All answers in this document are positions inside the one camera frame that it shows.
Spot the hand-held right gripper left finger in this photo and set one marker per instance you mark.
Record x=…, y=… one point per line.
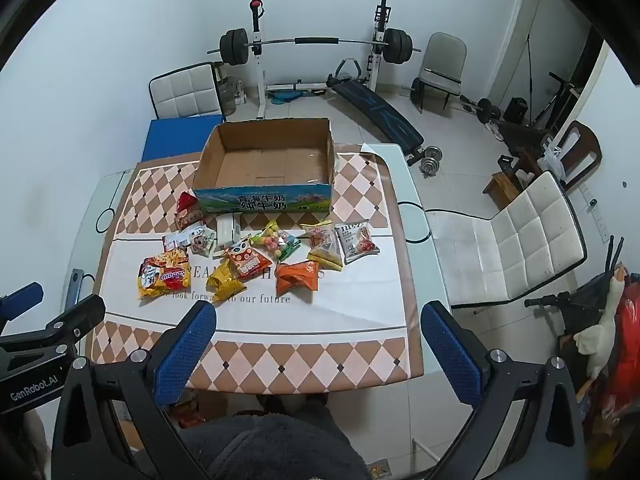
x=186, y=352

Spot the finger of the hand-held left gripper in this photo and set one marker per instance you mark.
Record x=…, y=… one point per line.
x=22, y=296
x=75, y=317

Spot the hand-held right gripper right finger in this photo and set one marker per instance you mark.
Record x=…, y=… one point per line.
x=452, y=355

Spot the yellow snack packet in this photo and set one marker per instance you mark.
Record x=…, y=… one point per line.
x=225, y=282

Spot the red yellow noodle packet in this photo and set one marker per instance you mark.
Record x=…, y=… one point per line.
x=165, y=275

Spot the small white pink packet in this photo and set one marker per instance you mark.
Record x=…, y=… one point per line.
x=174, y=242

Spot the orange panda snack packet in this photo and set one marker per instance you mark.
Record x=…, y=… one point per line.
x=247, y=259

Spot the pale green portrait snack packet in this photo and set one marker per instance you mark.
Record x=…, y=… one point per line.
x=200, y=240

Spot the white wafer pack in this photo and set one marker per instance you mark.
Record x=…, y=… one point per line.
x=228, y=230

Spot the plain orange snack packet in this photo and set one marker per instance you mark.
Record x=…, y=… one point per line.
x=297, y=279

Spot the colourful candy bag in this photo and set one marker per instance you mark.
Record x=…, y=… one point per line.
x=277, y=244

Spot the yellow-edged clear snack packet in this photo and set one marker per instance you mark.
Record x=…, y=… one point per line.
x=325, y=250

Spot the cardboard box with blue print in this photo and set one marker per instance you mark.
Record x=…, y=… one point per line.
x=265, y=200

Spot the grey flat device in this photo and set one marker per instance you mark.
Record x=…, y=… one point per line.
x=75, y=285

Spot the checkered tablecloth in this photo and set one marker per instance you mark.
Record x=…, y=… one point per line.
x=310, y=355

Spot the person's dark fleece clothing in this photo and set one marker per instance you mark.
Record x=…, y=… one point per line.
x=270, y=447

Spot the black scooter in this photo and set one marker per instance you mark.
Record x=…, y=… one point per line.
x=575, y=305

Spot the small brown snack packet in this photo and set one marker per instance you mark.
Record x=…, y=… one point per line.
x=191, y=218

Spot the white quilted swivel chair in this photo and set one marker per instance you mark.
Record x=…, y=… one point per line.
x=530, y=240

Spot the white goose plush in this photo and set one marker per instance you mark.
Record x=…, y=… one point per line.
x=600, y=335

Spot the grey snack packet red picture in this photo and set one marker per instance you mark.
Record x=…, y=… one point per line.
x=356, y=241

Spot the small red snack packet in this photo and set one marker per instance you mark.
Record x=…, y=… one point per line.
x=187, y=202

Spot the red bag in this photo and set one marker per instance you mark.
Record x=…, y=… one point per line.
x=625, y=360

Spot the small wooden stool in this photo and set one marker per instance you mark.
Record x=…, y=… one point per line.
x=500, y=187

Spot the chrome dumbbell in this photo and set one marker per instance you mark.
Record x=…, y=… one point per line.
x=429, y=160

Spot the blue foam mat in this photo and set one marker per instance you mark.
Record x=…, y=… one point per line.
x=175, y=140

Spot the white plastic bag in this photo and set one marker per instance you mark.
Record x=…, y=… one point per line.
x=552, y=159

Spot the brown wooden chair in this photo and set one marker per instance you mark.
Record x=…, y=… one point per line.
x=582, y=147

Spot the black dumbbell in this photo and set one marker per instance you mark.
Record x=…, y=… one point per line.
x=484, y=109

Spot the black speaker box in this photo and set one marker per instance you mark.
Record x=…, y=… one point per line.
x=515, y=110

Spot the black sit-up bench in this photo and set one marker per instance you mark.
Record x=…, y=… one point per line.
x=380, y=112

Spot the clear water jug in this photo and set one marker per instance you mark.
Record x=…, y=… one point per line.
x=227, y=96

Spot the blue balance disc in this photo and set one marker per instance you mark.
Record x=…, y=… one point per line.
x=286, y=96

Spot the white squat rack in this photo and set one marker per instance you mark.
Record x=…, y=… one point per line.
x=257, y=75

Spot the grey padded chair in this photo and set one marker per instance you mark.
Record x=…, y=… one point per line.
x=445, y=62

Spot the barbell with black plates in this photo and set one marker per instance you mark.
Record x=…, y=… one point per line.
x=315, y=41

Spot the white quilted chair black frame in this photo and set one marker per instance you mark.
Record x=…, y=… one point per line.
x=185, y=92

